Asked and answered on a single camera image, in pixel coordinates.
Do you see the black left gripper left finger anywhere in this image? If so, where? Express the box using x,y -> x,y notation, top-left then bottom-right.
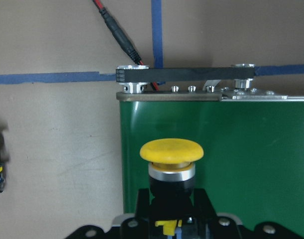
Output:
135,188 -> 151,222

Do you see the red black conveyor cable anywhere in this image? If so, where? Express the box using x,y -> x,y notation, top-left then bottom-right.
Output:
92,0 -> 160,92

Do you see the yellow push button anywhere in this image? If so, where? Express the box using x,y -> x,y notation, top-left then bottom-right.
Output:
139,138 -> 204,198

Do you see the green conveyor belt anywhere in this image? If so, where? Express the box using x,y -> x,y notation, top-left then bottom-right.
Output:
116,64 -> 304,237

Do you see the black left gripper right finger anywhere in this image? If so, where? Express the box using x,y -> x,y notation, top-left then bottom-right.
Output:
193,188 -> 217,222

